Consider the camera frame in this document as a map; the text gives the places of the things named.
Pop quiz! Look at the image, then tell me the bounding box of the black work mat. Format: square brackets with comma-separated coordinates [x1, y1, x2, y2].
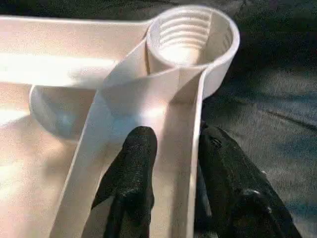
[0, 0, 317, 238]

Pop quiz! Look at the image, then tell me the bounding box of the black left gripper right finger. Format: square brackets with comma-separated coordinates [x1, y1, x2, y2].
[195, 123, 303, 238]

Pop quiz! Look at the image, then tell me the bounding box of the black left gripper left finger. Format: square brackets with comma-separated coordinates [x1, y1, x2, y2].
[91, 125, 159, 238]

